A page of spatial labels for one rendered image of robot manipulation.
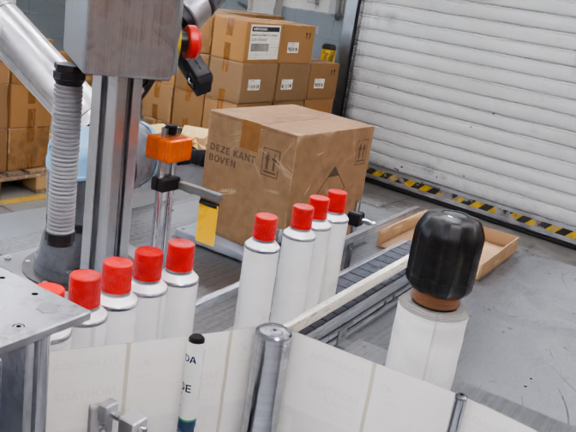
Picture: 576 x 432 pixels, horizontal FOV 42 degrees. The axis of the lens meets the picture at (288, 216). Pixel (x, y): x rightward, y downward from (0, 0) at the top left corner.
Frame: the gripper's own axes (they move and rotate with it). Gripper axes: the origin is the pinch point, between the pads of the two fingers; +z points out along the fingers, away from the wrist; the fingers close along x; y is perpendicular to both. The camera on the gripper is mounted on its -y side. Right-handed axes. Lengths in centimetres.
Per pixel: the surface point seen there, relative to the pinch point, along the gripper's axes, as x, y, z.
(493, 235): -75, -67, -66
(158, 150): 9.1, -13.1, 5.6
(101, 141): 7.2, -5.9, 7.9
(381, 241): -68, -43, -43
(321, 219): -13.3, -33.1, -10.3
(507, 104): -298, -67, -314
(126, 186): 3.3, -10.9, 9.7
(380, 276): -34, -46, -17
